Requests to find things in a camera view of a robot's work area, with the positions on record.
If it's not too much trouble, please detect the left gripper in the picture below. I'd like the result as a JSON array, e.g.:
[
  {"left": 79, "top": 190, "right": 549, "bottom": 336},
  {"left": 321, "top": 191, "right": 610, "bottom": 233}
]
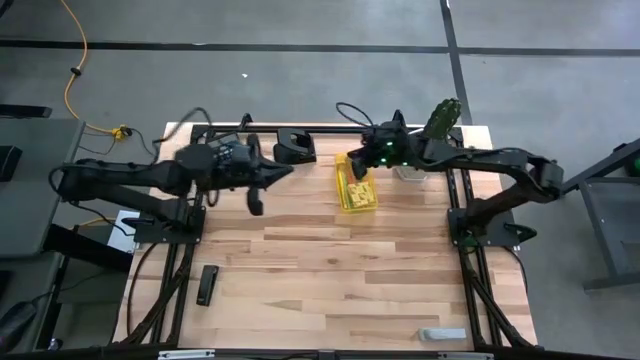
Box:
[{"left": 214, "top": 132, "right": 295, "bottom": 217}]

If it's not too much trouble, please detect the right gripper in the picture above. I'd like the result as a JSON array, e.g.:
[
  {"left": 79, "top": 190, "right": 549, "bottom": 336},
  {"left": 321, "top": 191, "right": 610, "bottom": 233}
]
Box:
[{"left": 347, "top": 134, "right": 411, "bottom": 181}]

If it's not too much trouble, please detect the yellow transparent pencil case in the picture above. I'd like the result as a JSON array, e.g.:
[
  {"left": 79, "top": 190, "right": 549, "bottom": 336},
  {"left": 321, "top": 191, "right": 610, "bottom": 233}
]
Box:
[{"left": 333, "top": 152, "right": 379, "bottom": 215}]

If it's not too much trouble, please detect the white plant pot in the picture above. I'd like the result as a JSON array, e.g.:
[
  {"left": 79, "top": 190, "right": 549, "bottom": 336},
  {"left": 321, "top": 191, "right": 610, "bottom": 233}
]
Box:
[{"left": 394, "top": 127, "right": 447, "bottom": 183}]

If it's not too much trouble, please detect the black stapler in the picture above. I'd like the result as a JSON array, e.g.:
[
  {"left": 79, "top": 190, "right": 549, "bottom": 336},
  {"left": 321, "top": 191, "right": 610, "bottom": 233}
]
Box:
[{"left": 195, "top": 264, "right": 220, "bottom": 307}]

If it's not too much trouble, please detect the white board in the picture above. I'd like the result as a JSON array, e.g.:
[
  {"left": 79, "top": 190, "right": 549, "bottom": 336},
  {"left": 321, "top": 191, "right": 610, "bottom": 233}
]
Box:
[{"left": 107, "top": 209, "right": 141, "bottom": 254}]

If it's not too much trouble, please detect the grey side table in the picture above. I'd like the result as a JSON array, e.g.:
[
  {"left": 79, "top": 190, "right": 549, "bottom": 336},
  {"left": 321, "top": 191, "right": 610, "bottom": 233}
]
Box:
[{"left": 0, "top": 117, "right": 86, "bottom": 259}]

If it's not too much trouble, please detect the dark metal cart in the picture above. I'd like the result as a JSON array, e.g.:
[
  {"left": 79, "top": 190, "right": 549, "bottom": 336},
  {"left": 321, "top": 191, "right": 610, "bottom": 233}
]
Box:
[{"left": 559, "top": 137, "right": 640, "bottom": 294}]

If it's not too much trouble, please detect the black flat bar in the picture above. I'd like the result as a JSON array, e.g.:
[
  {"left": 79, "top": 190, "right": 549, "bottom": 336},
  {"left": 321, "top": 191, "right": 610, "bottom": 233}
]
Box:
[{"left": 0, "top": 103, "right": 54, "bottom": 120}]

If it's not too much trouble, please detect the black box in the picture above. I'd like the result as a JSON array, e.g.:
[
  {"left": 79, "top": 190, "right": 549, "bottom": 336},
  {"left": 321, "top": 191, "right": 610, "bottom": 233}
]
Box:
[{"left": 0, "top": 145, "right": 24, "bottom": 182}]

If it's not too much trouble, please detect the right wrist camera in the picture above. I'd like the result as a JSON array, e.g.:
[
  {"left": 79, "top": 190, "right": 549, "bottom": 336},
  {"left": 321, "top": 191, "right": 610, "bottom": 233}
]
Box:
[{"left": 369, "top": 122, "right": 401, "bottom": 144}]

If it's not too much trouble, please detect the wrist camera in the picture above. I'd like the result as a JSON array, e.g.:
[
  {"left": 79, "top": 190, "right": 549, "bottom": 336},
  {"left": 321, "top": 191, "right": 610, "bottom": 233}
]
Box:
[
  {"left": 214, "top": 139, "right": 254, "bottom": 167},
  {"left": 369, "top": 122, "right": 401, "bottom": 144}
]

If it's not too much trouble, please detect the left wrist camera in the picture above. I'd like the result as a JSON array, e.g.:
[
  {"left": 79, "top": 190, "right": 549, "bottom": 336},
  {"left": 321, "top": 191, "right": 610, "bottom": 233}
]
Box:
[{"left": 214, "top": 139, "right": 254, "bottom": 167}]

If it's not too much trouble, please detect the black aluminium table frame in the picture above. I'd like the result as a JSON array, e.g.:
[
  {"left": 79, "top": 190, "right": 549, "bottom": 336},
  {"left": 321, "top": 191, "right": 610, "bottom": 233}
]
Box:
[{"left": 112, "top": 109, "right": 539, "bottom": 360}]

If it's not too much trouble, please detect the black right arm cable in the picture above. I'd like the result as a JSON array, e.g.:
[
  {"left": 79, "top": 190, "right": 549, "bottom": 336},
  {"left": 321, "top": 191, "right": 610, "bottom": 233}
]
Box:
[{"left": 334, "top": 101, "right": 376, "bottom": 132}]

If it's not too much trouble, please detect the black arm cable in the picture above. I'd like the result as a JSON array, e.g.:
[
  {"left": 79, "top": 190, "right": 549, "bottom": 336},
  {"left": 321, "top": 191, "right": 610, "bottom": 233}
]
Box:
[
  {"left": 334, "top": 101, "right": 376, "bottom": 132},
  {"left": 158, "top": 105, "right": 216, "bottom": 151}
]

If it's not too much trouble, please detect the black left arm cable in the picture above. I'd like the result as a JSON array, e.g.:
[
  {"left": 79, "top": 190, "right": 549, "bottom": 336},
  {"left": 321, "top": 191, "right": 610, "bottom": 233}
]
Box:
[{"left": 158, "top": 105, "right": 216, "bottom": 151}]

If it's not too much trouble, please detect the yellow extension cable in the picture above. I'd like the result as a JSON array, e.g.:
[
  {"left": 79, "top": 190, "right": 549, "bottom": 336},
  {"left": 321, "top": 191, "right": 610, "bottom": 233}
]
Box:
[{"left": 59, "top": 0, "right": 132, "bottom": 141}]

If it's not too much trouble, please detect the black cable loop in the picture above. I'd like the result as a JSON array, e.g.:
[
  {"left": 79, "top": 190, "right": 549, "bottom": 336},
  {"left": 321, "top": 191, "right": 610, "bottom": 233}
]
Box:
[{"left": 125, "top": 242, "right": 159, "bottom": 337}]

